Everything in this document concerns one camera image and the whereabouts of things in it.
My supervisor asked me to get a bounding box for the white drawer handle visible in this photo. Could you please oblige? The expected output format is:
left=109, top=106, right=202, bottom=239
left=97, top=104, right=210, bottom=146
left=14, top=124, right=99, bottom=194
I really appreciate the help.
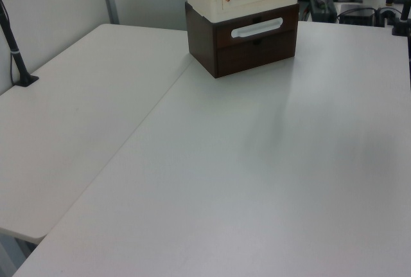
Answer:
left=231, top=17, right=284, bottom=39

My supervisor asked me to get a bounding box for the black equipment box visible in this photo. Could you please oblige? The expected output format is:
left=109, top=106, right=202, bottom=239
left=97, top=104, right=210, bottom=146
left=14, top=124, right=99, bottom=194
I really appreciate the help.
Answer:
left=338, top=3, right=377, bottom=28

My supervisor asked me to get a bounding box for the black camera pole with base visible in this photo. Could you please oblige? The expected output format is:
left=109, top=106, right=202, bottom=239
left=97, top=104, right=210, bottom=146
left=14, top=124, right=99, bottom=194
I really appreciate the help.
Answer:
left=0, top=0, right=40, bottom=89

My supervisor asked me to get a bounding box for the black electronic device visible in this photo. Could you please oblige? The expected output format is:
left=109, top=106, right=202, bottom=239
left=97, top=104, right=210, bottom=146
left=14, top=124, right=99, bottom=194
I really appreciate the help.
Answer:
left=309, top=0, right=338, bottom=22

